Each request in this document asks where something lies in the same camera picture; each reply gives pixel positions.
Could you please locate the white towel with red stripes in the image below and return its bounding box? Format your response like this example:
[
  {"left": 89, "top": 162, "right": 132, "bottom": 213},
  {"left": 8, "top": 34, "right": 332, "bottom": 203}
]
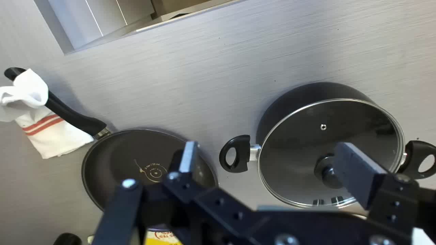
[{"left": 0, "top": 67, "right": 95, "bottom": 161}]

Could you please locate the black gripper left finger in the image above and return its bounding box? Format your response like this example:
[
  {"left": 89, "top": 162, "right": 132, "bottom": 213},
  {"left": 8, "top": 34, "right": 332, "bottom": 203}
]
[{"left": 163, "top": 141, "right": 218, "bottom": 215}]

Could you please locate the black frying pan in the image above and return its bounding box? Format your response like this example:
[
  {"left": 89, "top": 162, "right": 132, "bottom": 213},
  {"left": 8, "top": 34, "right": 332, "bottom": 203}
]
[{"left": 3, "top": 67, "right": 218, "bottom": 215}]

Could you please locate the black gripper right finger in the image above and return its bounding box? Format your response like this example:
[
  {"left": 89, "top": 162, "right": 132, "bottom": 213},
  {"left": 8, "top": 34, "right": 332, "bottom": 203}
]
[{"left": 332, "top": 141, "right": 420, "bottom": 229}]

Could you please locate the yellow orange packet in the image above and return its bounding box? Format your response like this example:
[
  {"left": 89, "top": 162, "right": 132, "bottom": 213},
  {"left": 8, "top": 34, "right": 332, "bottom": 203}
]
[{"left": 144, "top": 226, "right": 184, "bottom": 245}]

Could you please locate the white under-counter shelf unit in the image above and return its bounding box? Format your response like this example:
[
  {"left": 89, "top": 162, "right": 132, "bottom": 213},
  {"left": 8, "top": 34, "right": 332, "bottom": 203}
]
[{"left": 33, "top": 0, "right": 247, "bottom": 56}]

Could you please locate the glass pot lid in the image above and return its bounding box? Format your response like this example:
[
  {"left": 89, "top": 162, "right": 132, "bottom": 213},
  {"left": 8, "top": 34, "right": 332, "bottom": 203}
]
[{"left": 256, "top": 97, "right": 406, "bottom": 211}]

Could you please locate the black cooking pot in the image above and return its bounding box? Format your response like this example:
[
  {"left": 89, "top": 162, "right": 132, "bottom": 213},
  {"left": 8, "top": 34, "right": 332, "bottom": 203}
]
[{"left": 218, "top": 81, "right": 436, "bottom": 211}]

